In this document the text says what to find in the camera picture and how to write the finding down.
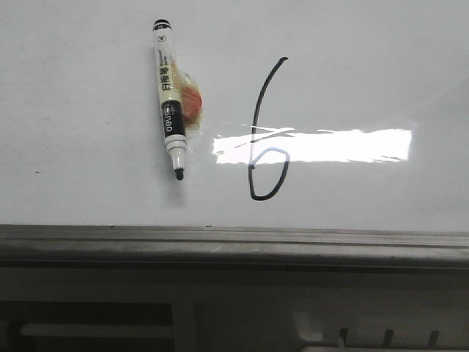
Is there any black white whiteboard marker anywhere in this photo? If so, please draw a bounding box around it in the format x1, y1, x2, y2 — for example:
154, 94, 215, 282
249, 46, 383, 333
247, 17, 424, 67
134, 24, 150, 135
153, 19, 187, 181

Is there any white plastic marker tray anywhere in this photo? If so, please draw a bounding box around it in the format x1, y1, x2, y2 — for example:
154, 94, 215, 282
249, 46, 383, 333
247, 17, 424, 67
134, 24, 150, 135
196, 300, 469, 352

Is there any white whiteboard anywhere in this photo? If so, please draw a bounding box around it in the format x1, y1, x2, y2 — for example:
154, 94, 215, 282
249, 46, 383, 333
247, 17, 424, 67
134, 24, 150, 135
1, 1, 468, 231

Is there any grey aluminium whiteboard frame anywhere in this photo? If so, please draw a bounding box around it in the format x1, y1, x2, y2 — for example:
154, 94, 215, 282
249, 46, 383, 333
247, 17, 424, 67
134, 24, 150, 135
1, 224, 468, 271

